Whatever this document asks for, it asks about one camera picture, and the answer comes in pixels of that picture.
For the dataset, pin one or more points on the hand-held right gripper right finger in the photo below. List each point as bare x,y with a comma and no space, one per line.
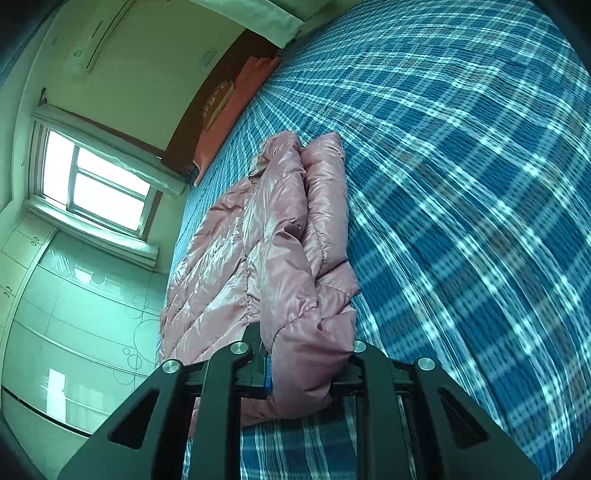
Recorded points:
369,369

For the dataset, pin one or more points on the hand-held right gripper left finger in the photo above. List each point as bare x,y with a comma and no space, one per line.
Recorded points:
267,374

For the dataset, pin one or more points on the pink puffer jacket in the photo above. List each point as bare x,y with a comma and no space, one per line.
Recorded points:
277,254

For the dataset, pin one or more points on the bed with blue plaid sheet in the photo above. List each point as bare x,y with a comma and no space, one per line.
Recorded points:
461,184

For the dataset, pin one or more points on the pale curtain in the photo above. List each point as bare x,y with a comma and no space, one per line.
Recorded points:
115,145
240,18
106,242

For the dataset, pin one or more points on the salmon pillow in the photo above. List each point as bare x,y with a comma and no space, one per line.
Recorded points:
217,141

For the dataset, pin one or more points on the brown wooden headboard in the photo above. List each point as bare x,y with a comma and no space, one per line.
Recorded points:
182,145

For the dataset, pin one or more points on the window beside wardrobe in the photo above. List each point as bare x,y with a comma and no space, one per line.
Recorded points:
92,184

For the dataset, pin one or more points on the small brown patterned cushion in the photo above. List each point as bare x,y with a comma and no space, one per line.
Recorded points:
217,104

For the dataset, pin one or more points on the white air conditioner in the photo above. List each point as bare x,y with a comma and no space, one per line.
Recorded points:
106,34

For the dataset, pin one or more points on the wall outlet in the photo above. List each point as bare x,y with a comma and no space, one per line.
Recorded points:
207,54

